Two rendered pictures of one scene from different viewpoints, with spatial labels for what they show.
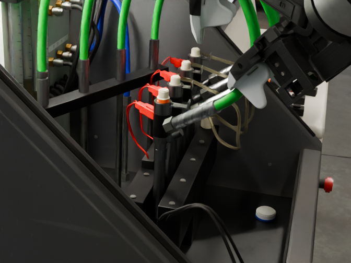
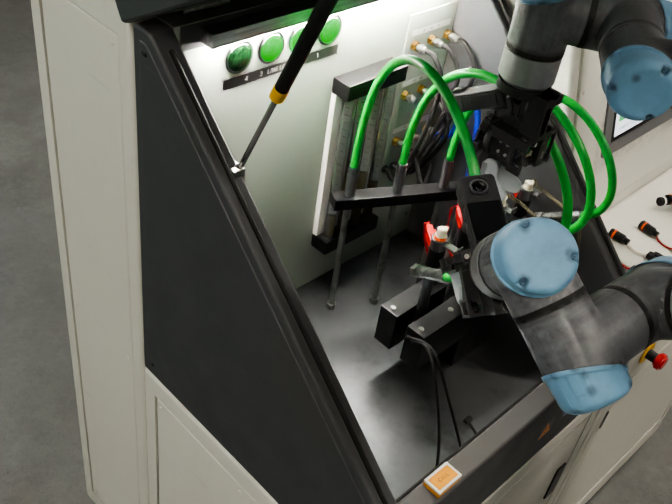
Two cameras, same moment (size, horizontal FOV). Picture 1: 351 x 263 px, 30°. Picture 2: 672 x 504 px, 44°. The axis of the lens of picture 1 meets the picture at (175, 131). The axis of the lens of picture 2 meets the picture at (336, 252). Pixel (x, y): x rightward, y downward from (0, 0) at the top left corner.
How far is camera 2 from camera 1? 54 cm
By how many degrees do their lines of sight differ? 28
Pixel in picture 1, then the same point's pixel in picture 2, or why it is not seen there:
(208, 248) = (465, 375)
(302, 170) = not seen: hidden behind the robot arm
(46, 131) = (263, 263)
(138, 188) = (404, 300)
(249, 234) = (516, 379)
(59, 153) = (266, 283)
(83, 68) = (399, 171)
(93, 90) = (406, 192)
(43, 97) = (348, 189)
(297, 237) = (518, 411)
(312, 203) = not seen: hidden behind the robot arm
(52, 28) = (407, 110)
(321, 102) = not seen: outside the picture
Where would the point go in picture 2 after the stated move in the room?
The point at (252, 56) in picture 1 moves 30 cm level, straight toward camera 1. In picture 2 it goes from (445, 265) to (276, 396)
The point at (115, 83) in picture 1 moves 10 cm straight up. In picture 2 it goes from (433, 191) to (444, 143)
